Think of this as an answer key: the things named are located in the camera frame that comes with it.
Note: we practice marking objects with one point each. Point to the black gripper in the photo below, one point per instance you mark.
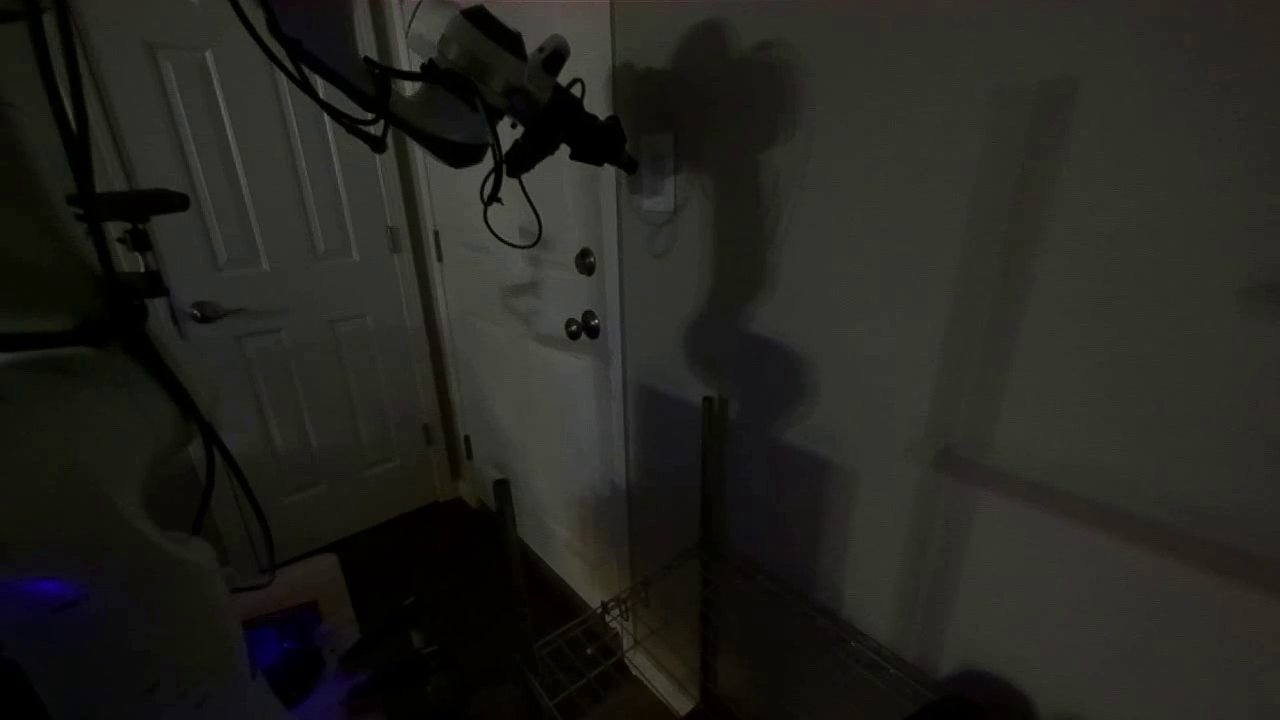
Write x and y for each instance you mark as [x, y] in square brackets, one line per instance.
[563, 123]

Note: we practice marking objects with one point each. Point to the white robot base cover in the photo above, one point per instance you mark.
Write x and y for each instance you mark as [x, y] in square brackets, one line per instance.
[92, 535]

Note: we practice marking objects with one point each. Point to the round deadbolt lock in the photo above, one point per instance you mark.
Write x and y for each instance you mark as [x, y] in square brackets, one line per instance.
[586, 263]

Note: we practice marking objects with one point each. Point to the white entrance door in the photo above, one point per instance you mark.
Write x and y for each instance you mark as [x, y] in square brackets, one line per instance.
[532, 372]

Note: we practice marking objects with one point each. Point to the white panelled interior door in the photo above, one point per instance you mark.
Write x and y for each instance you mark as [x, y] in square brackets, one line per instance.
[294, 265]

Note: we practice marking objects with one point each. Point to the white wall light switch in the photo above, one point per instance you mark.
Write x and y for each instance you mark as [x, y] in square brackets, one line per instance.
[653, 196]

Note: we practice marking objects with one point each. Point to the black camera stand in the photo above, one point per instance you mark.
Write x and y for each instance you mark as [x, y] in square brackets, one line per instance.
[125, 294]

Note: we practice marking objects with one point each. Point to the wall trim rail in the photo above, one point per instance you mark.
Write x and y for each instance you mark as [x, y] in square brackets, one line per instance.
[1104, 515]

